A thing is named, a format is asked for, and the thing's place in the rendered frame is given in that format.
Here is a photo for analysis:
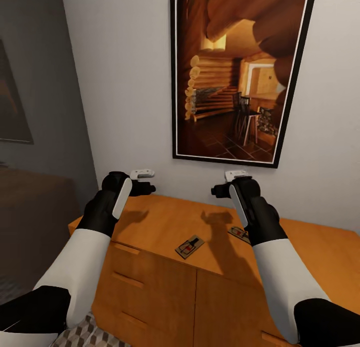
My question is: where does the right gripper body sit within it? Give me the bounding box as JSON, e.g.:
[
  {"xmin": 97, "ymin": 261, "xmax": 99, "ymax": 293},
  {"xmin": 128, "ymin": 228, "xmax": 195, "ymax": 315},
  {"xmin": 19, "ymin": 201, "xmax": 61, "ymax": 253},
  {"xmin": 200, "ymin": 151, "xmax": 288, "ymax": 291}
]
[{"xmin": 214, "ymin": 183, "xmax": 231, "ymax": 199}]

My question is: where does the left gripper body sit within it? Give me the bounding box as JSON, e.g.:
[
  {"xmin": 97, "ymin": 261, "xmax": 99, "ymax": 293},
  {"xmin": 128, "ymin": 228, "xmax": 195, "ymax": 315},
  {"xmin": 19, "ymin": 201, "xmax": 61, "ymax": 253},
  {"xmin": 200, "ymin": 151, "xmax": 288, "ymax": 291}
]
[{"xmin": 132, "ymin": 180, "xmax": 151, "ymax": 197}]

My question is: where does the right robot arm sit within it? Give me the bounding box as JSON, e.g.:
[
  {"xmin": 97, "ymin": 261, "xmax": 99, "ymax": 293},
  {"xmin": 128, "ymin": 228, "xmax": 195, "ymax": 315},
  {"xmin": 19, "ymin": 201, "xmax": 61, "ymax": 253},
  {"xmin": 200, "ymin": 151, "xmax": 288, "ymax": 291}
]
[{"xmin": 211, "ymin": 170, "xmax": 360, "ymax": 347}]

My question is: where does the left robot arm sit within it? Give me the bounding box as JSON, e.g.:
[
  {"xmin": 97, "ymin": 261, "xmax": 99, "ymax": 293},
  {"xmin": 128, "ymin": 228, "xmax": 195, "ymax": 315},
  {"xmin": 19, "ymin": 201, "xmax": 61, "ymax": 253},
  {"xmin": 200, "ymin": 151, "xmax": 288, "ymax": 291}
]
[{"xmin": 0, "ymin": 169, "xmax": 156, "ymax": 347}]

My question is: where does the mousetrap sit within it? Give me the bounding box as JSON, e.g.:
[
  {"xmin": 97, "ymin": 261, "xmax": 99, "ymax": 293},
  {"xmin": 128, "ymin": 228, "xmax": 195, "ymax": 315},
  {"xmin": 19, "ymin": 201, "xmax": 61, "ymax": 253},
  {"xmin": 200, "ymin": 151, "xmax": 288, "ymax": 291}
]
[
  {"xmin": 228, "ymin": 225, "xmax": 251, "ymax": 244},
  {"xmin": 175, "ymin": 235, "xmax": 205, "ymax": 260}
]

